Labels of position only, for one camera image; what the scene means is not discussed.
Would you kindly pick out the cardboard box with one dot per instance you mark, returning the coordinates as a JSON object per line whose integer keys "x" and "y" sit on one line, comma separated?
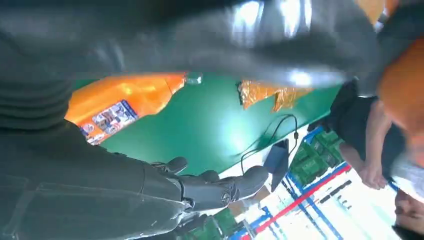
{"x": 240, "y": 208}

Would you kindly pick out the green plastic crate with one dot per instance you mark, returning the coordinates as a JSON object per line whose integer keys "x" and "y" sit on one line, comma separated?
{"x": 311, "y": 162}
{"x": 225, "y": 222}

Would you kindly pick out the white table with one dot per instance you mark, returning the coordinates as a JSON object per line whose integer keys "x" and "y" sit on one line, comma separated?
{"x": 253, "y": 164}

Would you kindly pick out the person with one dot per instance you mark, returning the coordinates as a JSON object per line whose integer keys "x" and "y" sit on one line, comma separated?
{"x": 351, "y": 119}

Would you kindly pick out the dark blue tablet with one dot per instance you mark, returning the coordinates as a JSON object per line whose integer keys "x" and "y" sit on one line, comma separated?
{"x": 276, "y": 159}

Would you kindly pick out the yellow taped sheet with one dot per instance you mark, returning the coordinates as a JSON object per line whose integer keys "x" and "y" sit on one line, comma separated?
{"x": 258, "y": 94}

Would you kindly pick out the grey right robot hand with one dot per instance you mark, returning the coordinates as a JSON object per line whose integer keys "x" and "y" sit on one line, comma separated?
{"x": 198, "y": 39}

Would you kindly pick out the person's hand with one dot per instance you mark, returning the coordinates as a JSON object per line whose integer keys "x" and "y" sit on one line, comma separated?
{"x": 374, "y": 177}

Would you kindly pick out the green table mat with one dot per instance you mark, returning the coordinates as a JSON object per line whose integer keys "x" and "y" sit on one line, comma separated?
{"x": 205, "y": 132}

